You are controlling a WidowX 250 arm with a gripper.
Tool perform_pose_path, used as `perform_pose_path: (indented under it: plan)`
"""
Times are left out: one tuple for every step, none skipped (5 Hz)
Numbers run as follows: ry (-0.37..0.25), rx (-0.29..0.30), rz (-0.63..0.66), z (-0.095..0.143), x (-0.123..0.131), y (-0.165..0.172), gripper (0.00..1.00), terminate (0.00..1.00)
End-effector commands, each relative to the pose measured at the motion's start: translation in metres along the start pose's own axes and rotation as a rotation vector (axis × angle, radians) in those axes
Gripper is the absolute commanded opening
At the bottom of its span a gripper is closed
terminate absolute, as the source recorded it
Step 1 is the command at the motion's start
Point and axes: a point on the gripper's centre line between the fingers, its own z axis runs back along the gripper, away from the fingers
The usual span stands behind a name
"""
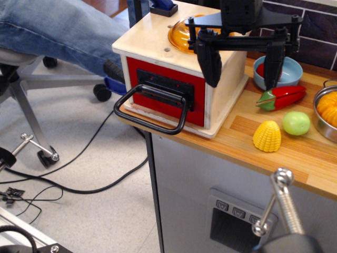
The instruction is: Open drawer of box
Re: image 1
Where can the blue clamp under box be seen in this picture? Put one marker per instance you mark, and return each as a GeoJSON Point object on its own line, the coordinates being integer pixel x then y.
{"type": "Point", "coordinates": [115, 86]}

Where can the yellow toy corn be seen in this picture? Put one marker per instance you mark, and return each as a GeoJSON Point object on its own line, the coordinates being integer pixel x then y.
{"type": "Point", "coordinates": [267, 137]}

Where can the steel pot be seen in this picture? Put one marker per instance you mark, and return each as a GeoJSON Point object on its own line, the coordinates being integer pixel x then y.
{"type": "Point", "coordinates": [325, 129]}

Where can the person leg in jeans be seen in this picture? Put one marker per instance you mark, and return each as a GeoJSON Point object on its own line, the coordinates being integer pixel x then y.
{"type": "Point", "coordinates": [71, 31]}

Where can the orange toy pumpkin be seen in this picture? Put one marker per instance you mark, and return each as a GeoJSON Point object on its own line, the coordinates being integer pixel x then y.
{"type": "Point", "coordinates": [326, 108]}

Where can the red toy in bowl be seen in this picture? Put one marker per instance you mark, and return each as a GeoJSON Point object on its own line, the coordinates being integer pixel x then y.
{"type": "Point", "coordinates": [260, 71]}

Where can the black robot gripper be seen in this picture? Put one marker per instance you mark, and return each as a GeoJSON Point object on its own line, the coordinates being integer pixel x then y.
{"type": "Point", "coordinates": [243, 26]}

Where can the aluminium frame rail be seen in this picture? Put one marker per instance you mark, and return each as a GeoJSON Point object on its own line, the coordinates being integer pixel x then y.
{"type": "Point", "coordinates": [19, 236]}

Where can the black metal drawer handle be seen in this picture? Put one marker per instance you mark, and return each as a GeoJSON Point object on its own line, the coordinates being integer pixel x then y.
{"type": "Point", "coordinates": [163, 89]}

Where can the silver clamp screw right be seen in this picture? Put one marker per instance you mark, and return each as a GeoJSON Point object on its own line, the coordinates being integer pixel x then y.
{"type": "Point", "coordinates": [295, 240]}

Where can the blue black clamp on box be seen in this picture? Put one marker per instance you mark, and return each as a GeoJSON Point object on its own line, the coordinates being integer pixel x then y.
{"type": "Point", "coordinates": [163, 7]}

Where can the orange dome button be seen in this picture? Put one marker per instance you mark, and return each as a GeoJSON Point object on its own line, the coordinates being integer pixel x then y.
{"type": "Point", "coordinates": [179, 35]}

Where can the red drawer front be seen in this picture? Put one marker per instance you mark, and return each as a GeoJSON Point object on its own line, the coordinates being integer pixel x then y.
{"type": "Point", "coordinates": [196, 116]}

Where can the wooden box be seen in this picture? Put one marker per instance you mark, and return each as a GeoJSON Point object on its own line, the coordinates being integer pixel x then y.
{"type": "Point", "coordinates": [148, 41]}

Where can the small circuit board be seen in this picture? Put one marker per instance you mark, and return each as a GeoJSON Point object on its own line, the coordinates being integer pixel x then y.
{"type": "Point", "coordinates": [12, 192]}

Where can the green toy apple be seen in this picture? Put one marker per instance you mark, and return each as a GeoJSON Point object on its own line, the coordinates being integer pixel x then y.
{"type": "Point", "coordinates": [296, 123]}

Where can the light blue bowl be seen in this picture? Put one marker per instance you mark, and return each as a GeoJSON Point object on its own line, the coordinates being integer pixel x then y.
{"type": "Point", "coordinates": [291, 73]}

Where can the red toy chili pepper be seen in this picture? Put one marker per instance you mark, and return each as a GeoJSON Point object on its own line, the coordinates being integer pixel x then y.
{"type": "Point", "coordinates": [280, 97]}

